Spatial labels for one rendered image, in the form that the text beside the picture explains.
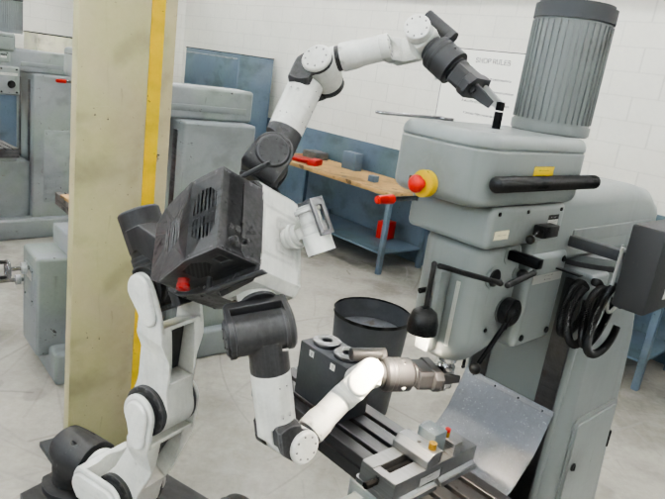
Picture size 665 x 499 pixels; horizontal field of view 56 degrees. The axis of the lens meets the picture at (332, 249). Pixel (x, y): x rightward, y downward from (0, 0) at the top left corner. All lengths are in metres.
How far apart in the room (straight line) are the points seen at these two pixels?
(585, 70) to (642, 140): 4.24
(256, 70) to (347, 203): 2.25
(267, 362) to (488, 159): 0.63
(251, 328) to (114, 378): 1.94
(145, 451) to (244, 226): 0.76
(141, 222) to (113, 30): 1.26
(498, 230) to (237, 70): 7.39
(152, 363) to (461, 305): 0.83
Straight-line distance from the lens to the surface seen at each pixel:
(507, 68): 6.57
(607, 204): 1.94
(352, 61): 1.65
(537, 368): 2.01
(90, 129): 2.80
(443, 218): 1.49
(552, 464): 2.11
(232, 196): 1.37
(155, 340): 1.69
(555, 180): 1.52
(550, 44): 1.70
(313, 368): 2.02
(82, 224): 2.87
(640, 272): 1.63
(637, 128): 5.94
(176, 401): 1.80
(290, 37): 8.92
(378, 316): 4.01
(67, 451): 2.20
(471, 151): 1.34
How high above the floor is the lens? 1.97
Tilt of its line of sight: 16 degrees down
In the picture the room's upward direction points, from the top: 8 degrees clockwise
